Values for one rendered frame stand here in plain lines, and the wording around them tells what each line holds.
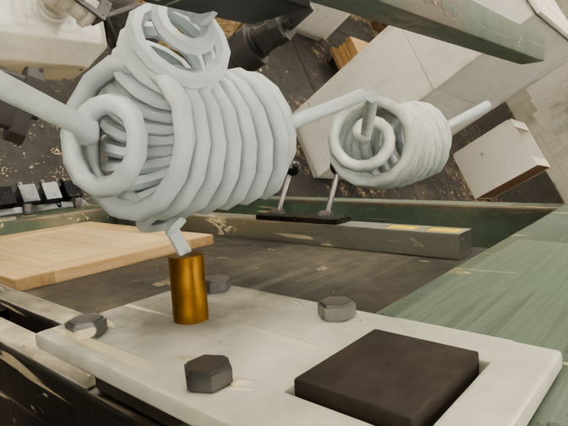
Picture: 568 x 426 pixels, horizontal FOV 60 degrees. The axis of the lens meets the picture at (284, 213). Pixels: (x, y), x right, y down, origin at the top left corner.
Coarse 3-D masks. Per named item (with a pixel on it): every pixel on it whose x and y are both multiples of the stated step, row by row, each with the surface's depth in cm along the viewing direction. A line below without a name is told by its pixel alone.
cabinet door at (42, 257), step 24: (0, 240) 107; (24, 240) 106; (48, 240) 104; (72, 240) 102; (96, 240) 101; (120, 240) 99; (144, 240) 97; (168, 240) 94; (192, 240) 94; (0, 264) 81; (24, 264) 80; (48, 264) 80; (72, 264) 78; (96, 264) 79; (120, 264) 82; (24, 288) 71
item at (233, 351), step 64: (192, 0) 15; (256, 0) 16; (128, 64) 18; (192, 64) 20; (192, 256) 22; (0, 320) 35; (64, 320) 34; (128, 320) 23; (192, 320) 22; (256, 320) 22; (320, 320) 21; (384, 320) 21; (0, 384) 32; (64, 384) 25; (128, 384) 17; (192, 384) 15; (256, 384) 16; (512, 384) 15
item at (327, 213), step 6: (330, 168) 94; (336, 174) 93; (336, 180) 93; (336, 186) 93; (330, 192) 92; (330, 198) 92; (330, 204) 92; (324, 210) 91; (330, 210) 91; (318, 216) 91; (324, 216) 91; (330, 216) 90
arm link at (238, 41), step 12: (264, 24) 98; (276, 24) 94; (240, 36) 100; (252, 36) 100; (264, 36) 98; (276, 36) 96; (288, 36) 97; (240, 48) 100; (252, 48) 100; (264, 48) 99; (240, 60) 101; (252, 60) 101; (264, 60) 103
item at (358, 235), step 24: (192, 216) 113; (216, 216) 108; (240, 216) 105; (288, 240) 95; (312, 240) 91; (336, 240) 88; (360, 240) 84; (384, 240) 81; (408, 240) 78; (432, 240) 76; (456, 240) 73
